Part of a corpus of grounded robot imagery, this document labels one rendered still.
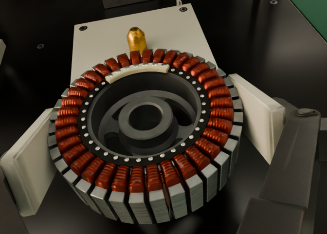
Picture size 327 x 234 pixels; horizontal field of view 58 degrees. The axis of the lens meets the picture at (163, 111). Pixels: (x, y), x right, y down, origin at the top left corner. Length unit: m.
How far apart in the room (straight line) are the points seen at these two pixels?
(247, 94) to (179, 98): 0.05
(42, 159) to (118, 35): 0.23
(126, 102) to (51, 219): 0.11
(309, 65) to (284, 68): 0.02
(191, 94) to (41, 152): 0.09
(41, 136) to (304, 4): 0.39
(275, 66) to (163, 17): 0.15
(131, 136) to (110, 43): 0.20
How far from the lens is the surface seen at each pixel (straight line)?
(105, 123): 0.19
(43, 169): 0.17
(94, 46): 0.35
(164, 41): 0.34
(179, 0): 0.39
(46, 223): 0.25
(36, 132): 0.17
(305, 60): 0.34
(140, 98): 0.19
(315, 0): 0.48
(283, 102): 0.16
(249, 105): 0.16
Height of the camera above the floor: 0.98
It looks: 50 degrees down
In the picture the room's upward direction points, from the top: 10 degrees counter-clockwise
